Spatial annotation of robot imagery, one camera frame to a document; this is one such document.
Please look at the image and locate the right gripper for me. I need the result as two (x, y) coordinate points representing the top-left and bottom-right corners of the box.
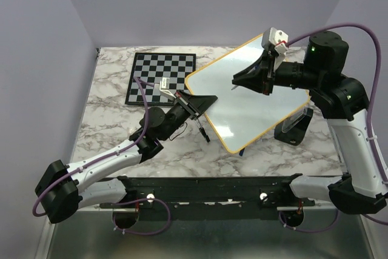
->
(232, 49), (323, 96)

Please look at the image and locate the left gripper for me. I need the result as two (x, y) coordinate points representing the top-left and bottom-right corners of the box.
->
(161, 89), (217, 141)

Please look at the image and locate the yellow framed whiteboard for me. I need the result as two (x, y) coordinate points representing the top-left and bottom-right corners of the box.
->
(185, 35), (310, 153)

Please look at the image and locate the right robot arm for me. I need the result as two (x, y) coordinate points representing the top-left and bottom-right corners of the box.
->
(232, 29), (387, 215)

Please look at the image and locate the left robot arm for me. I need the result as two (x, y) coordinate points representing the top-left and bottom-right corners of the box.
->
(32, 90), (218, 224)

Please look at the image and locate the black white chessboard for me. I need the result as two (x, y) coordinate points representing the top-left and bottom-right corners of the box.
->
(125, 52), (196, 106)

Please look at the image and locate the black eraser holder stand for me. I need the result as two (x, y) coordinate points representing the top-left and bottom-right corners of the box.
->
(274, 107), (313, 146)

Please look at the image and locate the black wire board easel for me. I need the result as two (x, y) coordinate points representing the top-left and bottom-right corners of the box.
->
(194, 119), (210, 143)

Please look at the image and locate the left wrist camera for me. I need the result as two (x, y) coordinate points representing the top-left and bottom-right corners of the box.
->
(158, 77), (175, 101)

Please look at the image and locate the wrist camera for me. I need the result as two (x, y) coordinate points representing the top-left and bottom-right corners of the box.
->
(261, 27), (289, 56)
(158, 77), (175, 101)

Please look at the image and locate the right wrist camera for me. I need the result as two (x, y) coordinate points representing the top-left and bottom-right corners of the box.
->
(261, 27), (289, 56)

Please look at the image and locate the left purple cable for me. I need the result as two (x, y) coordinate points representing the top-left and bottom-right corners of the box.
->
(32, 76), (161, 218)

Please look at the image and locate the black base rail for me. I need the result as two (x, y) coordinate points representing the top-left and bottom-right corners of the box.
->
(101, 177), (315, 221)

